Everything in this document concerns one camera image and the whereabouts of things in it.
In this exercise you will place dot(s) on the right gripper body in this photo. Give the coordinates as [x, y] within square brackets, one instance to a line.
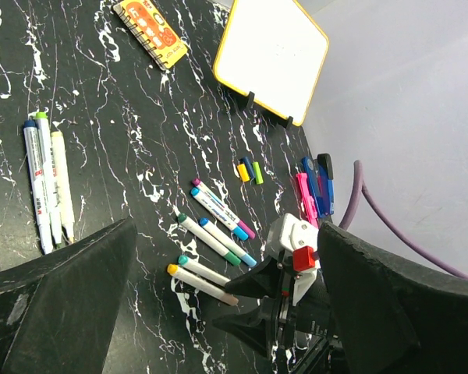
[306, 339]

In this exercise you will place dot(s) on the yellow capped white marker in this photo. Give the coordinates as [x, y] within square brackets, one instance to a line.
[63, 186]

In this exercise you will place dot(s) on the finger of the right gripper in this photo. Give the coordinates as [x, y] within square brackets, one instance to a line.
[261, 281]
[256, 328]

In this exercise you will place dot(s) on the dark blue capped marker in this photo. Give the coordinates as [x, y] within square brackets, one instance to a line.
[35, 167]

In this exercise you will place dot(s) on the blue capped white marker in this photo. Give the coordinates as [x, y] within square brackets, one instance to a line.
[212, 207]

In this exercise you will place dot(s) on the purple capped white marker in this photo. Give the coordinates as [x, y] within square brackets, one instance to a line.
[223, 206]

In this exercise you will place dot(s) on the green pen cap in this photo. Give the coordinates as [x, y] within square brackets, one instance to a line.
[257, 173]

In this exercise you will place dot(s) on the orange capped white marker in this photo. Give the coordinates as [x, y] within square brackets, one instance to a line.
[194, 281]

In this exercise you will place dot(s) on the dark green capped marker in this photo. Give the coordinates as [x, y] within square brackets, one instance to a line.
[208, 239]

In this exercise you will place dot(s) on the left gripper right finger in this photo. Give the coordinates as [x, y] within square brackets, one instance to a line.
[393, 315]

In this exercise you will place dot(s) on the green capped white marker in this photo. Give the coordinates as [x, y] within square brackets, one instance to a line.
[44, 133]

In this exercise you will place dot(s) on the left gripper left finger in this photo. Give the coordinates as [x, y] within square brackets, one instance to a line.
[58, 312]

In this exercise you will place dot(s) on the light blue capped marker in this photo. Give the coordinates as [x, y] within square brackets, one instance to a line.
[218, 234]

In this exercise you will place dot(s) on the orange card packet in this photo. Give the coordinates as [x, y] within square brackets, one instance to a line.
[150, 28]

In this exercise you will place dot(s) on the small whiteboard yellow frame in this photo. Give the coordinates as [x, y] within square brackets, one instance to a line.
[272, 52]

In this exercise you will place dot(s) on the yellow pen cap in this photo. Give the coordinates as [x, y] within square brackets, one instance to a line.
[243, 172]

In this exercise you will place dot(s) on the teal capped white marker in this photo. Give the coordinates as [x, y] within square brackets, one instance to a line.
[202, 271]

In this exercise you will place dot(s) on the pink clip tool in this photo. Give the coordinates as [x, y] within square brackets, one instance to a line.
[309, 205]

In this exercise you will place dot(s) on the dark blue pen cap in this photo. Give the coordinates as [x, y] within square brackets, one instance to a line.
[248, 166]

